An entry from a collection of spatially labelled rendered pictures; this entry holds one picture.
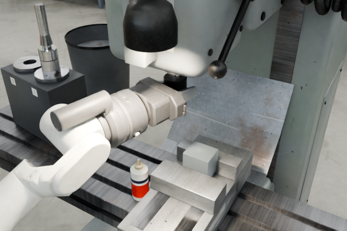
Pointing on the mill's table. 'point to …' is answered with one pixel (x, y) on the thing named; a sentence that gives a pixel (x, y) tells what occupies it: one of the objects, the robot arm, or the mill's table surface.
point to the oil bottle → (139, 180)
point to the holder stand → (39, 91)
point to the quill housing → (184, 17)
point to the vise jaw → (188, 186)
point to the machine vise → (158, 204)
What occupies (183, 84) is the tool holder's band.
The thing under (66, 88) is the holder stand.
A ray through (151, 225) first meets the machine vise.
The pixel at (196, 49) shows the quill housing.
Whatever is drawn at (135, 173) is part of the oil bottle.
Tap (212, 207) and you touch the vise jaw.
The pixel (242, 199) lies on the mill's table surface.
